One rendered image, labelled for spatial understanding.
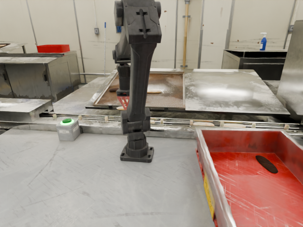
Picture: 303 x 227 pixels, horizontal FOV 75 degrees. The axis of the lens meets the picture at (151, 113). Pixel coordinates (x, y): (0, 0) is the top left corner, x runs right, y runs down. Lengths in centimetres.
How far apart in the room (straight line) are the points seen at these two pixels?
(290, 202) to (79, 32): 487
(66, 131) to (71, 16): 437
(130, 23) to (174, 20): 410
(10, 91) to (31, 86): 43
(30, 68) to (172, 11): 288
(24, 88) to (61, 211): 344
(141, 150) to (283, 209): 45
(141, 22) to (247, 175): 57
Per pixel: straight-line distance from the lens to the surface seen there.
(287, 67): 126
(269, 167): 80
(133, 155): 74
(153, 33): 47
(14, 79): 403
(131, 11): 50
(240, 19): 471
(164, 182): 67
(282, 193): 73
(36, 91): 385
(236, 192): 68
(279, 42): 499
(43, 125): 108
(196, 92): 122
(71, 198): 67
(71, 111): 129
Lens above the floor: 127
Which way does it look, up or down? 23 degrees down
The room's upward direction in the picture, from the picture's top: 1 degrees counter-clockwise
